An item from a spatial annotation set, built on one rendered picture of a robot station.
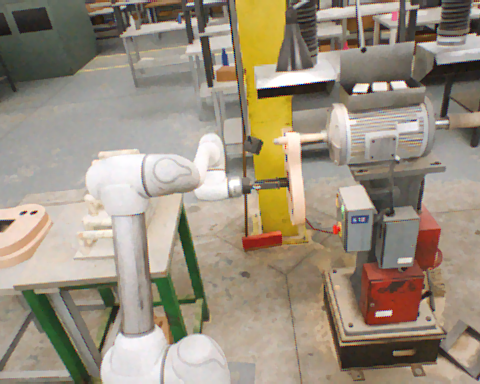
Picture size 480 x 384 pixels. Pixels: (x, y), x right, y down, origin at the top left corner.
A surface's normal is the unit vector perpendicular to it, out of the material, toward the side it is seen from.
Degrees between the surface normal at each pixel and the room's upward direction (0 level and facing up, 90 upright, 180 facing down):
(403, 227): 90
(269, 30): 90
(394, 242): 90
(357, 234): 90
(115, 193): 68
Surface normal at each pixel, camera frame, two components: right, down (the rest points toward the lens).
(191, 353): 0.01, -0.87
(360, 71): 0.00, 0.54
